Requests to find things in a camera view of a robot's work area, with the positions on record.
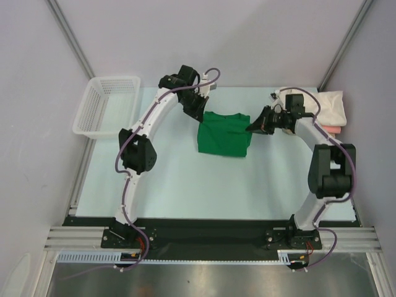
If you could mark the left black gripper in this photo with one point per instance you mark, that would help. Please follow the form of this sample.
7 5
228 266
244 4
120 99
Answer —
197 112

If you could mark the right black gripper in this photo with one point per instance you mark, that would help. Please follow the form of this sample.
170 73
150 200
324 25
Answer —
268 120

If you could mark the green t shirt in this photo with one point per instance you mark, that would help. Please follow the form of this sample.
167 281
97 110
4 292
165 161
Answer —
224 135

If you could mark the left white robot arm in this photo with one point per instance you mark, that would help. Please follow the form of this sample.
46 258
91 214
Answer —
137 155

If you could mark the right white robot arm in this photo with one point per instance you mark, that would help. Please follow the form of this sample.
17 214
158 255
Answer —
331 175

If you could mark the pink folded t shirt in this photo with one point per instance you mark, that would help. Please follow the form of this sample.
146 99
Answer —
332 129

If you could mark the cream folded t shirt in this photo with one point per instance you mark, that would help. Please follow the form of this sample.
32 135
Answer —
332 111

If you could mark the white plastic basket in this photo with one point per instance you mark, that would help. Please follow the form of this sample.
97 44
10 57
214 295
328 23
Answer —
109 104

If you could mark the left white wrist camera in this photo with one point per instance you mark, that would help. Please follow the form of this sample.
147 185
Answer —
205 85

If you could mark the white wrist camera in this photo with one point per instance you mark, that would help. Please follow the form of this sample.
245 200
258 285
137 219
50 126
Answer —
205 85
278 99

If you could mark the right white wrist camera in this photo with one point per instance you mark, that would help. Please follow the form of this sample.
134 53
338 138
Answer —
278 99

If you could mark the right aluminium corner post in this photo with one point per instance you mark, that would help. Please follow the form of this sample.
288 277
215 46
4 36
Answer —
347 40

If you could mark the aluminium corner post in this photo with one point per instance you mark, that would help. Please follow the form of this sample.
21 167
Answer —
70 37
347 40

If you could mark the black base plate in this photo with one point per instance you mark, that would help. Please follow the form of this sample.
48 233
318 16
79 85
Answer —
212 240

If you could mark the white slotted cable duct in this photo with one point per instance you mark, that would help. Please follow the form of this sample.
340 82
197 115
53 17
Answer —
129 258

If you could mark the aluminium front rail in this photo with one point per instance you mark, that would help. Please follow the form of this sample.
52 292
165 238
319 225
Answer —
90 238

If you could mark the left aluminium corner post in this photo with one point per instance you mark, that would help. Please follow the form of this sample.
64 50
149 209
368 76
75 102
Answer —
70 37

